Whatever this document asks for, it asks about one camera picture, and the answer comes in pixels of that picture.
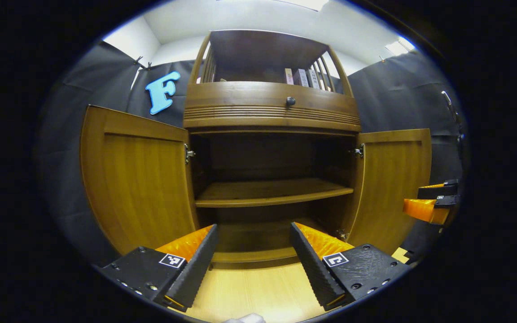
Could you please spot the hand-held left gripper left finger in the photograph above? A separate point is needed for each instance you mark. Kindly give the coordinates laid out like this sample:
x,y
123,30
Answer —
x,y
193,273

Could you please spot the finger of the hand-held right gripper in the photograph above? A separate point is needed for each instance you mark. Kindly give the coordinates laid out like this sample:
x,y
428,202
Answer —
x,y
424,210
433,192

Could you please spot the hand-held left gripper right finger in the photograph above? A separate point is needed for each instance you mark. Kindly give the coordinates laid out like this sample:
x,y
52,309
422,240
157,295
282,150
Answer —
x,y
317,271

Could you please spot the wooden cabinet door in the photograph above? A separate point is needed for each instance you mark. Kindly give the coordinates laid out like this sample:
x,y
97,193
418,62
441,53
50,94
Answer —
x,y
388,188
142,188

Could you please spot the wooden inner shelf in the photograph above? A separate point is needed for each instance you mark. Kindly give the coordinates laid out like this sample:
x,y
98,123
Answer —
x,y
267,193

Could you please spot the ceiling light panel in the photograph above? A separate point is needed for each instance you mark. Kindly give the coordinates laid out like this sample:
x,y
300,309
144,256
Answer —
x,y
397,47

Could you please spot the wooden drawer with black knob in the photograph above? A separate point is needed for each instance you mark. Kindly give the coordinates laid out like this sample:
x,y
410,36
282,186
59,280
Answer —
x,y
240,105

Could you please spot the black backdrop cloth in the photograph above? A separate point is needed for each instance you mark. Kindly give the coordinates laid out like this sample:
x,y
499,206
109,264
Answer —
x,y
106,85

